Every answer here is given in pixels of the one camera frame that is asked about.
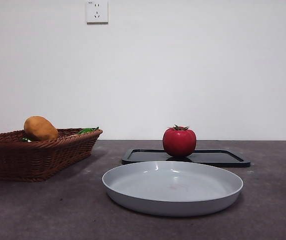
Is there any brown wicker basket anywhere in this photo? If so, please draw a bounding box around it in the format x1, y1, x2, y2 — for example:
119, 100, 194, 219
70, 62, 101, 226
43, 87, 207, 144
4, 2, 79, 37
0, 127, 103, 183

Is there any orange-brown potato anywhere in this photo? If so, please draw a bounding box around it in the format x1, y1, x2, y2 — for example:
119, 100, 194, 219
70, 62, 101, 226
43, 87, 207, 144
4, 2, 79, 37
23, 115, 59, 143

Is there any black rectangular tray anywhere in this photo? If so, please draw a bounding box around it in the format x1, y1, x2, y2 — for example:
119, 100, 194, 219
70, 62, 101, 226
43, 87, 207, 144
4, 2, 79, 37
121, 148, 251, 168

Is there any white round plate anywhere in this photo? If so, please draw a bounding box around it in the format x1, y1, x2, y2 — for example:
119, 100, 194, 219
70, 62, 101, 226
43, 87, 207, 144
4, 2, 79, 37
101, 160, 244, 217

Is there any white wall socket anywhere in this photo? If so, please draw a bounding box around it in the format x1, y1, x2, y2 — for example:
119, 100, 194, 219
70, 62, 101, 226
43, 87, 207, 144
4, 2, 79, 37
86, 0, 109, 25

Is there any red tomato with green stem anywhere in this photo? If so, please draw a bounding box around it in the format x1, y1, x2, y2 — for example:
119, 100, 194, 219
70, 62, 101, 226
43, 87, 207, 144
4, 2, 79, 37
162, 124, 197, 158

